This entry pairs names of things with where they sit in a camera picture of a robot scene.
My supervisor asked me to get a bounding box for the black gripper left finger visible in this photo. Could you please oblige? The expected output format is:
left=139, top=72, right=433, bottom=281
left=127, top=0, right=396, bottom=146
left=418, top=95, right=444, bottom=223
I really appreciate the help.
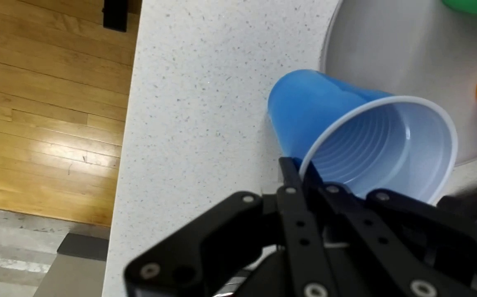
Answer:
left=124, top=156, right=342, bottom=297

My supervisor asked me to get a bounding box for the green plastic cup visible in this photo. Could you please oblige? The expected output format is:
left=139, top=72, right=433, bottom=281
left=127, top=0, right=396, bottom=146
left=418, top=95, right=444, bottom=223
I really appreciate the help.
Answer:
left=439, top=0, right=477, bottom=24

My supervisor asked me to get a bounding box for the blue plastic cup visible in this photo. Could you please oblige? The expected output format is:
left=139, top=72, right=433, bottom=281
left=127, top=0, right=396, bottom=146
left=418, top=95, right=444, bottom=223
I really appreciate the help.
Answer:
left=266, top=68, right=461, bottom=207

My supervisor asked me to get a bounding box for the grey round plate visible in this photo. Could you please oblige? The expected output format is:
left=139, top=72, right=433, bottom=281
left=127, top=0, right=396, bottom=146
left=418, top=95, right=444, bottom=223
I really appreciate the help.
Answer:
left=319, top=0, right=477, bottom=167

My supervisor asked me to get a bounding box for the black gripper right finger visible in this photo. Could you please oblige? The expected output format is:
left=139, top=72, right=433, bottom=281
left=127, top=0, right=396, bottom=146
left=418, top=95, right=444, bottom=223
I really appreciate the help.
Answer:
left=304, top=164, right=477, bottom=297

